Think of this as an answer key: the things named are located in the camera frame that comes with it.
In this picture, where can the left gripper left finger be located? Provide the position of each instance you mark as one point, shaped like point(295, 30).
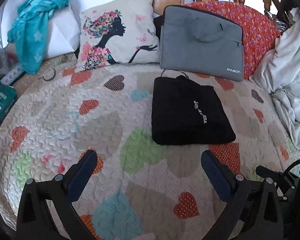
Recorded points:
point(34, 219)

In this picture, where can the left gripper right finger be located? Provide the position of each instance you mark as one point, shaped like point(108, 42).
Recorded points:
point(254, 203)

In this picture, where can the black pants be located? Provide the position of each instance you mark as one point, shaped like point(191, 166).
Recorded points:
point(185, 113)

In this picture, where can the heart patterned quilt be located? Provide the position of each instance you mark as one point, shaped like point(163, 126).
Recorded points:
point(139, 189)

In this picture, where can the green cardboard box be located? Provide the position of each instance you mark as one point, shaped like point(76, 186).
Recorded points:
point(8, 97)

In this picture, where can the white crumpled blanket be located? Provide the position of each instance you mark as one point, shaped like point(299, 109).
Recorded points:
point(278, 74)

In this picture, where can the pastel egg tray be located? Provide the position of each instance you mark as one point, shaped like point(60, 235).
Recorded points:
point(12, 75)

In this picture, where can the red floral pillow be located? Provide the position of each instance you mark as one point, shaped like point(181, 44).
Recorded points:
point(259, 33)

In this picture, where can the grey laptop bag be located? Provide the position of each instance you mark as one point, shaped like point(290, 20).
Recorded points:
point(202, 42)

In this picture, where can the white box under towel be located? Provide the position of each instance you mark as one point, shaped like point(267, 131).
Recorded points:
point(63, 34)

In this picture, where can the teal star towel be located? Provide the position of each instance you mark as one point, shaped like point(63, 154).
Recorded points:
point(29, 31)

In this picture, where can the white printed cushion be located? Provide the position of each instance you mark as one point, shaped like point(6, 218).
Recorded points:
point(118, 32)

